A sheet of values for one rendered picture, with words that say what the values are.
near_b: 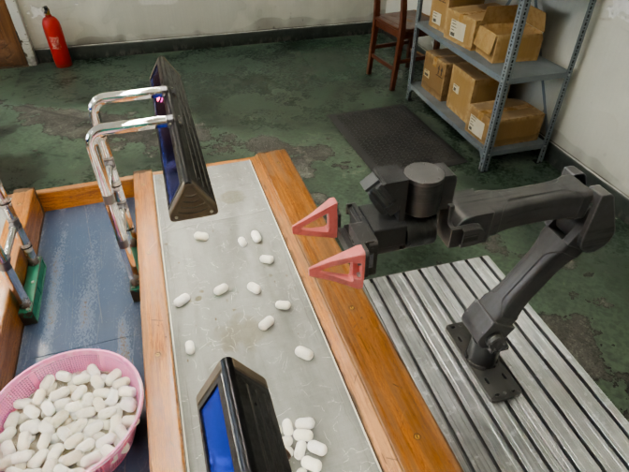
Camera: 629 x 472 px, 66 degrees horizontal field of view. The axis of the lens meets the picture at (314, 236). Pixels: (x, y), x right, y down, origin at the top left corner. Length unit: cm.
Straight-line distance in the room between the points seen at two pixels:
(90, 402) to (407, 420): 57
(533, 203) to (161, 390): 71
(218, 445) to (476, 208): 49
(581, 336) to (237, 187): 149
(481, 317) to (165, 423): 61
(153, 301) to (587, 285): 192
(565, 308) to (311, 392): 157
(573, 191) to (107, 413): 87
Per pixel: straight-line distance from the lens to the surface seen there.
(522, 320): 125
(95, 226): 153
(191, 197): 82
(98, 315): 126
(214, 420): 54
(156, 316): 108
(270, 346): 101
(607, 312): 240
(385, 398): 92
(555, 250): 94
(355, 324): 102
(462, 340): 115
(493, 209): 78
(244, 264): 119
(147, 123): 101
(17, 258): 136
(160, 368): 99
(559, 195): 86
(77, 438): 99
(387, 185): 66
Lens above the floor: 153
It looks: 39 degrees down
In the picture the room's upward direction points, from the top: straight up
